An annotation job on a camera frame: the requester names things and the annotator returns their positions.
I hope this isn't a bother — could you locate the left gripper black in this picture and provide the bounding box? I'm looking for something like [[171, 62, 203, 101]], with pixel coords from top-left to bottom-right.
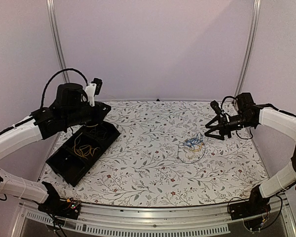
[[64, 101, 111, 128]]

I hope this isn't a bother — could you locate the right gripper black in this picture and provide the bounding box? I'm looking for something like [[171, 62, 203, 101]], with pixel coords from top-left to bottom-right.
[[205, 114, 256, 141]]

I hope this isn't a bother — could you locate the dark grey cable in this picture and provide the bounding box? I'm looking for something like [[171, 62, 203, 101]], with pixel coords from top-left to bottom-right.
[[176, 143, 206, 164]]

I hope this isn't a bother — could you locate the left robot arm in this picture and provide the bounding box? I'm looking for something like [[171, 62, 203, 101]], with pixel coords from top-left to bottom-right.
[[0, 78, 111, 214]]

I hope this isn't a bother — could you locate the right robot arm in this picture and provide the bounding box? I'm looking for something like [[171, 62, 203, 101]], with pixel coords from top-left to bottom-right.
[[205, 92, 296, 215]]

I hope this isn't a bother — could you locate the black compartment tray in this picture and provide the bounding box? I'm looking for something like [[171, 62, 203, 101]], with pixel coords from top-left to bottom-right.
[[46, 121, 120, 187]]

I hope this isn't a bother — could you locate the floral table mat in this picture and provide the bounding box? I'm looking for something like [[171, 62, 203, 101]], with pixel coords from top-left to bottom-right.
[[41, 101, 268, 207]]

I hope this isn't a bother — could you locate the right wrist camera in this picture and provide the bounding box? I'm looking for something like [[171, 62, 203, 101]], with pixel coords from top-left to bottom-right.
[[210, 100, 230, 123]]

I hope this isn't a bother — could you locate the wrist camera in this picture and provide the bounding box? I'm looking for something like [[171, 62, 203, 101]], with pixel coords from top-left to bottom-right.
[[85, 78, 103, 107], [210, 100, 230, 123]]

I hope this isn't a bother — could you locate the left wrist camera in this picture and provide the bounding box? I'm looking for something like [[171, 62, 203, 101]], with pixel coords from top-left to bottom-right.
[[85, 78, 103, 107]]

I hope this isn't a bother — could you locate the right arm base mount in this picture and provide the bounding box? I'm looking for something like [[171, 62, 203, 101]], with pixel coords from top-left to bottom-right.
[[227, 198, 271, 220]]

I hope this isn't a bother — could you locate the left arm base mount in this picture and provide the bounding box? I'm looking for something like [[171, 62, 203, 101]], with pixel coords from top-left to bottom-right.
[[38, 197, 81, 220]]

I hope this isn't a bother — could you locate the left aluminium corner post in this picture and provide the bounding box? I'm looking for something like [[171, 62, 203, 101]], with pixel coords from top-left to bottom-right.
[[46, 0, 66, 70]]

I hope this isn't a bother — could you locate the aluminium corner post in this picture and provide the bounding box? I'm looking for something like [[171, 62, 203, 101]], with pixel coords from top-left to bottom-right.
[[234, 0, 261, 96], [46, 0, 66, 70]]

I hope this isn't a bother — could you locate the right aluminium corner post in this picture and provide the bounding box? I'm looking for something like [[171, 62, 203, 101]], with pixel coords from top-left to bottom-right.
[[234, 0, 261, 96]]

